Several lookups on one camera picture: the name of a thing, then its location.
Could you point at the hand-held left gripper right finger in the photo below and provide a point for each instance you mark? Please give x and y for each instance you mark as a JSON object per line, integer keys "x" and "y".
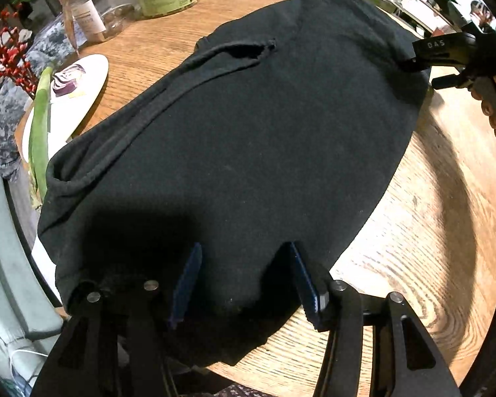
{"x": 308, "y": 285}

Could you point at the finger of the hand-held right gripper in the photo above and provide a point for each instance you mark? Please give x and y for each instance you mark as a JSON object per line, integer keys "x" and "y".
{"x": 452, "y": 81}
{"x": 442, "y": 49}

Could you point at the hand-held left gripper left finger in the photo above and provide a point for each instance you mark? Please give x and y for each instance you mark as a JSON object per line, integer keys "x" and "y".
{"x": 188, "y": 281}

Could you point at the black garment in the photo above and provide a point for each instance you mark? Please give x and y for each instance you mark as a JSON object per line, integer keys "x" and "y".
{"x": 252, "y": 140}

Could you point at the grey sofa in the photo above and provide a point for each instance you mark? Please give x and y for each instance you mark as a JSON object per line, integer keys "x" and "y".
{"x": 8, "y": 264}

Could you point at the green onion stalk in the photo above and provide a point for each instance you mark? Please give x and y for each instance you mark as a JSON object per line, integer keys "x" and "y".
{"x": 39, "y": 140}

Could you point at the white plate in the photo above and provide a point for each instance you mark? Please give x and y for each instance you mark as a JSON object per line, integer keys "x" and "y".
{"x": 86, "y": 91}

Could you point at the purple onion half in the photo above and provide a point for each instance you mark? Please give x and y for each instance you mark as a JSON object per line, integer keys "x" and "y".
{"x": 68, "y": 80}

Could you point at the camouflage cloth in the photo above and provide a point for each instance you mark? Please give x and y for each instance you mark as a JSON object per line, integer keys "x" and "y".
{"x": 8, "y": 103}

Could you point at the clear plastic jar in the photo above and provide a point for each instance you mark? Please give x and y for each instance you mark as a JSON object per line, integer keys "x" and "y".
{"x": 99, "y": 8}

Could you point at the red berry branch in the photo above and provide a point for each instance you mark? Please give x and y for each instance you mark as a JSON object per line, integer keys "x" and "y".
{"x": 10, "y": 49}

